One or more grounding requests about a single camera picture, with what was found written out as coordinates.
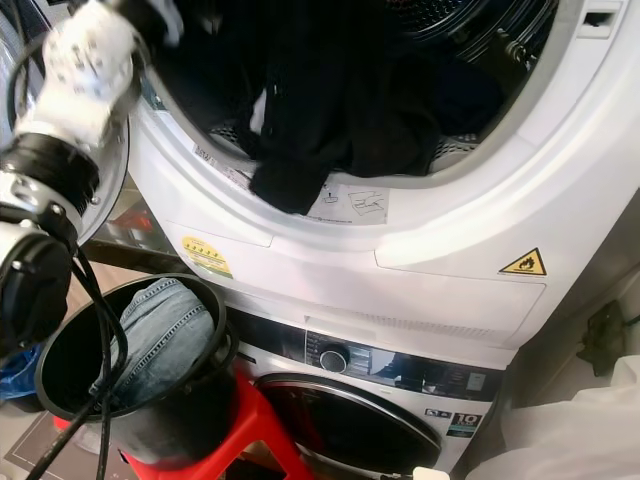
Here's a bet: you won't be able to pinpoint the blue plastic bag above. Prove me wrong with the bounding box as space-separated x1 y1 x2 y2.
0 345 46 401

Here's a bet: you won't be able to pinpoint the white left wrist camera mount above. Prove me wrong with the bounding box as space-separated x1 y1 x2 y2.
15 0 151 156

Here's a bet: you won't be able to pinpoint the ten year warranty sticker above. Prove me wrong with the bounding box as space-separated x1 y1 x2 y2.
448 410 484 438

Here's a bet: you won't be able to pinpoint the black laundry bucket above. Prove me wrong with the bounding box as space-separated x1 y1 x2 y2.
35 273 241 471

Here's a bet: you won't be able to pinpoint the yellow triangle warning sticker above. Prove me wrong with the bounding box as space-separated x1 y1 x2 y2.
498 247 548 278

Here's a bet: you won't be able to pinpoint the blue jeans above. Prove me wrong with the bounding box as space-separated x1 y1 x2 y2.
90 278 216 411

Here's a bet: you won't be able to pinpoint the white tumble dryer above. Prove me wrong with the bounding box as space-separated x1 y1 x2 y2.
105 0 640 371

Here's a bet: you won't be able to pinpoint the black garment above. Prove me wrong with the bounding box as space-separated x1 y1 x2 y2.
160 0 511 216

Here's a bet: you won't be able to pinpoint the yellow round energy sticker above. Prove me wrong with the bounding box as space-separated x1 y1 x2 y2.
182 235 234 280

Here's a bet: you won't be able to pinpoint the dark navy garment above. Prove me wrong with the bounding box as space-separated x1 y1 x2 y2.
430 65 506 141

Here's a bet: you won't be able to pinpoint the dark round washer door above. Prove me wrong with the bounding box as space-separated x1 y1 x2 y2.
253 372 446 480

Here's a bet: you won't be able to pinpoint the white washing machine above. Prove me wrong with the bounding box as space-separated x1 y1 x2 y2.
225 310 511 480

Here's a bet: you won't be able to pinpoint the perforated steel dryer drum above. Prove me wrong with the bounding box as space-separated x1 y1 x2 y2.
400 0 561 71

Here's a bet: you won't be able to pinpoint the white instruction sticker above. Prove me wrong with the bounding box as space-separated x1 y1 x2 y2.
305 183 391 226

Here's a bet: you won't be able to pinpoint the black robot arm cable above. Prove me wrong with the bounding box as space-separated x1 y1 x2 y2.
25 225 131 480

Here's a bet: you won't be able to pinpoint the black washer dial knob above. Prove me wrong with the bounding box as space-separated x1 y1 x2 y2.
318 343 351 374

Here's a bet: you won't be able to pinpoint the red plastic stool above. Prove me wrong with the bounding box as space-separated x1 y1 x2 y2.
50 370 311 480

